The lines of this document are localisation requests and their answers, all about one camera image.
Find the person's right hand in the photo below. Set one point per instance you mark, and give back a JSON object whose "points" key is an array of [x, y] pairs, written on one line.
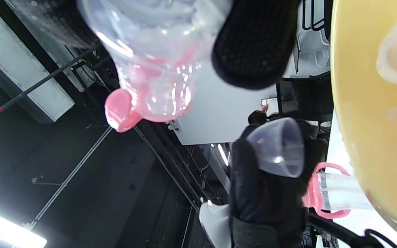
{"points": [[257, 44]]}

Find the person's left hand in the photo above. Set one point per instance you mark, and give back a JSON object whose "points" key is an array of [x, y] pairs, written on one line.
{"points": [[264, 199]]}

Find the clear baby bottle cap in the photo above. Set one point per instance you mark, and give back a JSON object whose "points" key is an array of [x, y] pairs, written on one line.
{"points": [[281, 151]]}

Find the clear plastic baby bottle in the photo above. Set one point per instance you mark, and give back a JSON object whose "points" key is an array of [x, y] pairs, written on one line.
{"points": [[157, 69], [336, 193]]}

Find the white and black controller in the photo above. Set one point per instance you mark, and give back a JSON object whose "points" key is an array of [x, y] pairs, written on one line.
{"points": [[215, 227]]}

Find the yellow plastic basin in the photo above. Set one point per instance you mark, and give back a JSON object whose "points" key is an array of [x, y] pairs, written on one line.
{"points": [[367, 144]]}

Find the ceiling light panel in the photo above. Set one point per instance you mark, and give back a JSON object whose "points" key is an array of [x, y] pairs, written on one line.
{"points": [[19, 69], [2, 230]]}

